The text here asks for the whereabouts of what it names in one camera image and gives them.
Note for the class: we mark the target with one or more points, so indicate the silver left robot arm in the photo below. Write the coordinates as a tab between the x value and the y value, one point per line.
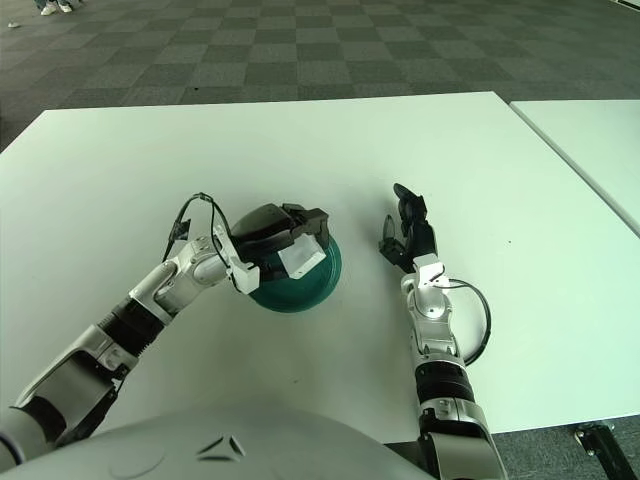
165	285

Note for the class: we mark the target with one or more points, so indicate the white sneaker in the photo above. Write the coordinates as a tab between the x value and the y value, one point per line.
48	10
65	6

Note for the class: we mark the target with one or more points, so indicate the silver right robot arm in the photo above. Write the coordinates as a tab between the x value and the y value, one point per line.
435	310

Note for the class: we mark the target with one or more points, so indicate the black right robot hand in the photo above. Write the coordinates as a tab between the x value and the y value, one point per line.
420	240

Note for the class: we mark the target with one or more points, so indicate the adjacent white table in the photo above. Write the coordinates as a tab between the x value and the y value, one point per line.
595	140

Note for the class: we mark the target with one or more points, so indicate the silver robot torso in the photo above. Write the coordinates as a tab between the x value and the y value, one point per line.
200	450

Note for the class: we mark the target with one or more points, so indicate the teal green plate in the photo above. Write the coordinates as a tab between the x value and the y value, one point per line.
300	297

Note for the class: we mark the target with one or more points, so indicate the white charger block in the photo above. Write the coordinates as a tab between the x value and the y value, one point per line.
302	257

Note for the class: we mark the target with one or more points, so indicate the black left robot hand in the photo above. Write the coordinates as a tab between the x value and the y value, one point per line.
265	222

